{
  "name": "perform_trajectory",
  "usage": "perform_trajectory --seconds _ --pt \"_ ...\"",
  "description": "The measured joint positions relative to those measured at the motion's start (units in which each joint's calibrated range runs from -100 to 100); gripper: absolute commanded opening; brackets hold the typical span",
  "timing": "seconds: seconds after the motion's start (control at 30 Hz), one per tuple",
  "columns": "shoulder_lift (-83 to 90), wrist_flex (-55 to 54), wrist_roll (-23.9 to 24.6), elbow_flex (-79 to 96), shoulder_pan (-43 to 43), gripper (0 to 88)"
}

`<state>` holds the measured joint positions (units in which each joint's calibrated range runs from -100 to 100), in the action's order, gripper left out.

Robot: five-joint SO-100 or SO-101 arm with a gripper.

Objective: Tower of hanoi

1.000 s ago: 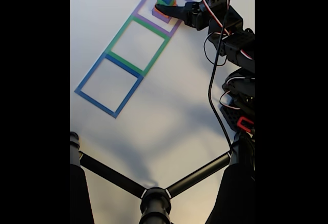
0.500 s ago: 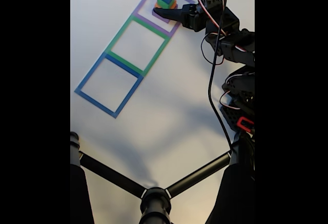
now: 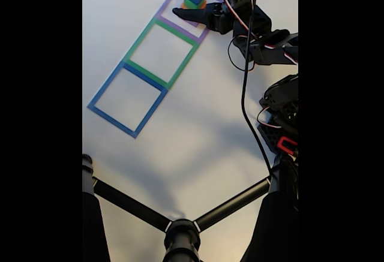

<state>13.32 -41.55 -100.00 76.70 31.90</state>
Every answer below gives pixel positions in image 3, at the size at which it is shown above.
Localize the orange block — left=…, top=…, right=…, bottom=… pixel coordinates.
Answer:
left=180, top=0, right=208, bottom=10

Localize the purple tape square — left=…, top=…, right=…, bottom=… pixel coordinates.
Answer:
left=155, top=0, right=226, bottom=43

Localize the green tape square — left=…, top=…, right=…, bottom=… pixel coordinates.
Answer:
left=123, top=17, right=199, bottom=91

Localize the red clamp part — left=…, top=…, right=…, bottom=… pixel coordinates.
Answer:
left=276, top=135, right=299, bottom=155

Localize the blue tape square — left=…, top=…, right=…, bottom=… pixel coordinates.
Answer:
left=86, top=60, right=169, bottom=139

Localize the black tripod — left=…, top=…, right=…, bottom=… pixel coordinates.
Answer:
left=82, top=153, right=299, bottom=262

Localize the black camera cable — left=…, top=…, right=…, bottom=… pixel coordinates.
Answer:
left=241, top=0, right=274, bottom=183

